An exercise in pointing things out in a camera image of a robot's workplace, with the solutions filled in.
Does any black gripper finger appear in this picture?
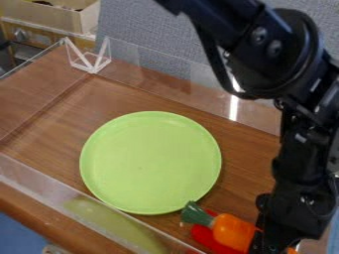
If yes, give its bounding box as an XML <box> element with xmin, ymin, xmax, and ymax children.
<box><xmin>250</xmin><ymin>230</ymin><xmax>286</xmax><ymax>254</ymax></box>

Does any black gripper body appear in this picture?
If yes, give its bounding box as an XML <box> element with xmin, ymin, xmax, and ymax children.
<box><xmin>255</xmin><ymin>182</ymin><xmax>338</xmax><ymax>249</ymax></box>

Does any orange toy carrot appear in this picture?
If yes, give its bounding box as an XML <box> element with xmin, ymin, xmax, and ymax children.
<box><xmin>180</xmin><ymin>200</ymin><xmax>299</xmax><ymax>254</ymax></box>

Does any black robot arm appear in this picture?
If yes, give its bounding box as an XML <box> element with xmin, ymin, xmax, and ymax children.
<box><xmin>155</xmin><ymin>0</ymin><xmax>339</xmax><ymax>254</ymax></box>

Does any green plate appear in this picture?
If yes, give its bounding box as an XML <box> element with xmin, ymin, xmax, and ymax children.
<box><xmin>80</xmin><ymin>111</ymin><xmax>223</xmax><ymax>215</ymax></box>

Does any red plastic block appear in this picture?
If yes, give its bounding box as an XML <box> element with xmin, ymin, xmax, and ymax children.
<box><xmin>191</xmin><ymin>209</ymin><xmax>247</xmax><ymax>254</ymax></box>

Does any cardboard box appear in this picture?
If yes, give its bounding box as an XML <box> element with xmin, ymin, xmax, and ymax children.
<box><xmin>0</xmin><ymin>0</ymin><xmax>100</xmax><ymax>34</ymax></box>

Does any wooden shelf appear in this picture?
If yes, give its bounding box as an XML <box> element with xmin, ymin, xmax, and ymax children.
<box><xmin>0</xmin><ymin>17</ymin><xmax>95</xmax><ymax>50</ymax></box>

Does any clear acrylic enclosure wall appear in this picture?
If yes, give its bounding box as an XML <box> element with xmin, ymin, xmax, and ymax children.
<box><xmin>0</xmin><ymin>44</ymin><xmax>280</xmax><ymax>254</ymax></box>

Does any clear acrylic corner bracket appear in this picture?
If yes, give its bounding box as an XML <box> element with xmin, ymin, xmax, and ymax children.
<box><xmin>64</xmin><ymin>38</ymin><xmax>111</xmax><ymax>74</ymax></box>

